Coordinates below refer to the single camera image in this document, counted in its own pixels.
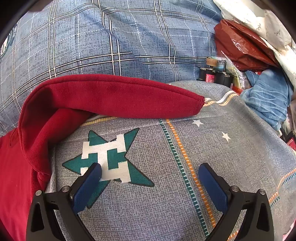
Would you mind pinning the light blue denim garment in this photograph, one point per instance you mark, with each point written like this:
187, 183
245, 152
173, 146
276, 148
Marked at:
270, 92

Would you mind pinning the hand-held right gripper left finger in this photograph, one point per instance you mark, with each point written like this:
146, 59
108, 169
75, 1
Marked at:
87, 185

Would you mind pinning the grey star-print bedsheet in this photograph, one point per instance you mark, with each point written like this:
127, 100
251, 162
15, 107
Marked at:
161, 150

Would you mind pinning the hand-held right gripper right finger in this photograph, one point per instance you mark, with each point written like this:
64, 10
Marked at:
212, 185

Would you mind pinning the black cylinder pack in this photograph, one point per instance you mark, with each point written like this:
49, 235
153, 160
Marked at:
208, 75

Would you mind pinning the pile of colourful packets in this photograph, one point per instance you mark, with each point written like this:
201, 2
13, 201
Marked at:
240, 80

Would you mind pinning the blue plaid blanket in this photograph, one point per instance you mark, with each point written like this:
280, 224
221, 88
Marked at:
115, 34

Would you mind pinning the red plastic bag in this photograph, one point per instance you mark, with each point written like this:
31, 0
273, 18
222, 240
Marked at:
240, 46

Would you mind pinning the white floral cloth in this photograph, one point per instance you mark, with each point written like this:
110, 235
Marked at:
254, 18

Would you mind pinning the red fleece garment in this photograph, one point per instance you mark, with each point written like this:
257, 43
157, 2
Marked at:
115, 97

